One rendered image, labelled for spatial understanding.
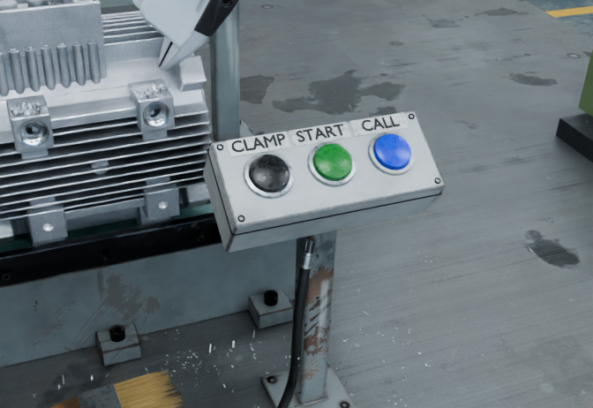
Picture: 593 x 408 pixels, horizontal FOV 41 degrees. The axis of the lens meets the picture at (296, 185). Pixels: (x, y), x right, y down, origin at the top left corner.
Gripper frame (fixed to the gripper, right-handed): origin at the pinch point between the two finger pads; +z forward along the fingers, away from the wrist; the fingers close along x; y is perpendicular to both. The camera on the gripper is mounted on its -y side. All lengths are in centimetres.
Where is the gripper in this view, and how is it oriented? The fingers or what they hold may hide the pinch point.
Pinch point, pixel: (176, 58)
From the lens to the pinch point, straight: 70.5
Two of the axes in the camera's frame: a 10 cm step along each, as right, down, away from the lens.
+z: -4.9, 8.2, 2.9
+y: -7.9, -2.8, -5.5
